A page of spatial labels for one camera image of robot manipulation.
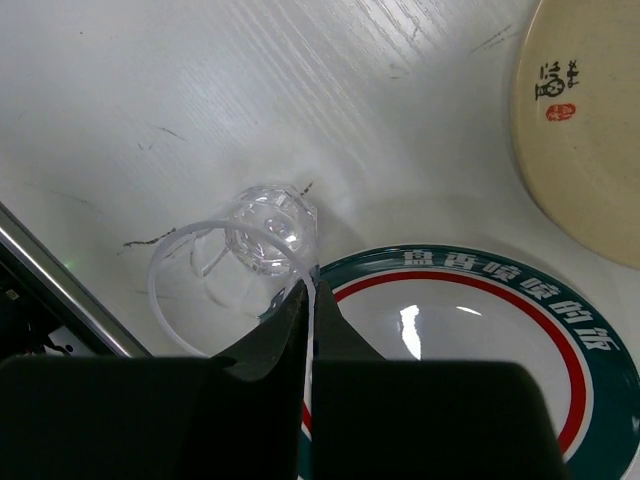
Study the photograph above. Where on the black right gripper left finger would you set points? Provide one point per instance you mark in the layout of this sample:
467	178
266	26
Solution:
236	415

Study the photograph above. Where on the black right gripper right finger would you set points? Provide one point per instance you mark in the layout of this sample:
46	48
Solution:
374	418

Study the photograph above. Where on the beige plate with calligraphy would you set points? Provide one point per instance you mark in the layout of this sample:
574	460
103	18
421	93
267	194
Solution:
575	121

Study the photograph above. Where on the clear glass cup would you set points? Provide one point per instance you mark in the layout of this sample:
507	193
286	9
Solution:
219	286

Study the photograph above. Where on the teal red ring plate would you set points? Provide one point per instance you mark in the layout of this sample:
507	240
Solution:
442	302

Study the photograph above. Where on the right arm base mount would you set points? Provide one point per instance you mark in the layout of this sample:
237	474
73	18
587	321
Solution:
45	310

